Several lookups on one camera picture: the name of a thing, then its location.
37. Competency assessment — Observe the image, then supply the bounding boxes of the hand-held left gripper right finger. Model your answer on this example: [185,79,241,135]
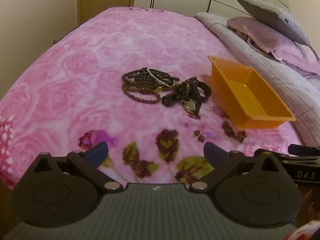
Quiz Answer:
[189,142,284,193]

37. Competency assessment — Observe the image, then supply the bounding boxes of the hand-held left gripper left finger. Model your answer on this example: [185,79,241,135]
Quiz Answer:
[31,141,123,194]

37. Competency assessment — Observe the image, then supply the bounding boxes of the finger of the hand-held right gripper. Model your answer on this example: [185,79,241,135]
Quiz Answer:
[287,144,320,157]

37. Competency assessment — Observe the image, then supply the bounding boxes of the gold-faced black wristwatch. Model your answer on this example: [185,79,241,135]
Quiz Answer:
[180,79,201,116]

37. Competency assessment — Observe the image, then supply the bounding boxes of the black bangle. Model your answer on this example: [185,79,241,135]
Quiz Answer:
[189,77,212,103]

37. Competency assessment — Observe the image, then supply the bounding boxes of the orange plastic tray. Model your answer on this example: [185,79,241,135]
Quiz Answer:
[208,55,296,130]

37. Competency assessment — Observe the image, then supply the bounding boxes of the black fitness band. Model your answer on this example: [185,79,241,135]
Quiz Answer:
[161,89,184,107]

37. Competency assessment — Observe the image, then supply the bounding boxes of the dark brown bead bracelet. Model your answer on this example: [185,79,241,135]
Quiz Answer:
[122,67,176,88]

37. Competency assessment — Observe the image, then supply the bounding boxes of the white bead bracelet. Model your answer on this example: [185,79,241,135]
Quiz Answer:
[147,67,173,86]

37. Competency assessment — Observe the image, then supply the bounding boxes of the person's right hand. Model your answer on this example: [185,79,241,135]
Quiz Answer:
[302,187,320,222]

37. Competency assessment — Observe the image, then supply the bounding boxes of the red patterned clothing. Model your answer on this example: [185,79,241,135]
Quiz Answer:
[284,219,320,240]

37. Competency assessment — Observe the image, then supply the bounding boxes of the grey striped quilt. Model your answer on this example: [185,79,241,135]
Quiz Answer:
[194,12,320,153]

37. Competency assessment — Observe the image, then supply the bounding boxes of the pink floral blanket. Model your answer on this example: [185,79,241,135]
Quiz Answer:
[0,6,304,191]

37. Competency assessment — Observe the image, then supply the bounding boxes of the purple pillow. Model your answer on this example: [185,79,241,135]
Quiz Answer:
[227,17,320,77]

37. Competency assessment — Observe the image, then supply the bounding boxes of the grey pillow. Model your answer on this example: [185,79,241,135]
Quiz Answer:
[233,0,311,47]

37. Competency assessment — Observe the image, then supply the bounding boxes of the round white wall disc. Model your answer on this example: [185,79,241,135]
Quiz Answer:
[272,0,290,12]

